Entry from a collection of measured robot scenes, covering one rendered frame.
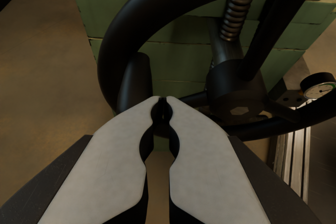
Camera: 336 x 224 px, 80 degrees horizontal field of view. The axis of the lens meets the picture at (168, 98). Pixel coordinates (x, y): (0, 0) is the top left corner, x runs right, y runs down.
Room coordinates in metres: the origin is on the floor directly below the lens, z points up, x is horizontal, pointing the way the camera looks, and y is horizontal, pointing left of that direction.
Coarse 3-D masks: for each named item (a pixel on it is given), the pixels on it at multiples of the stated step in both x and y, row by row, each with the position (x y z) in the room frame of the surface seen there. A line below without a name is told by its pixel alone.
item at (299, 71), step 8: (296, 64) 0.39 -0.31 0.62; (304, 64) 0.39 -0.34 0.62; (288, 72) 0.35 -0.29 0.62; (296, 72) 0.36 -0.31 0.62; (304, 72) 0.36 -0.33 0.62; (280, 80) 0.33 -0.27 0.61; (288, 80) 0.33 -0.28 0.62; (296, 80) 0.33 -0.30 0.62; (272, 88) 0.33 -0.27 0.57; (280, 88) 0.32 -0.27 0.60; (288, 88) 0.30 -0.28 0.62; (296, 88) 0.31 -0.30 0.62; (272, 96) 0.32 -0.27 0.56; (280, 96) 0.30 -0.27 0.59; (288, 96) 0.30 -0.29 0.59; (296, 96) 0.30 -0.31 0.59; (288, 104) 0.30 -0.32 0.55; (296, 104) 0.31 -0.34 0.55
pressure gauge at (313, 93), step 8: (320, 72) 0.30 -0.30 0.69; (328, 72) 0.30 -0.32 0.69; (304, 80) 0.29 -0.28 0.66; (312, 80) 0.29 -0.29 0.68; (320, 80) 0.28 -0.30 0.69; (328, 80) 0.28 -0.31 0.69; (304, 88) 0.28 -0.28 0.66; (312, 88) 0.27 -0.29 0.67; (320, 88) 0.28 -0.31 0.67; (328, 88) 0.28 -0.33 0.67; (304, 96) 0.27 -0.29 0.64; (312, 96) 0.28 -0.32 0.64; (320, 96) 0.28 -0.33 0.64
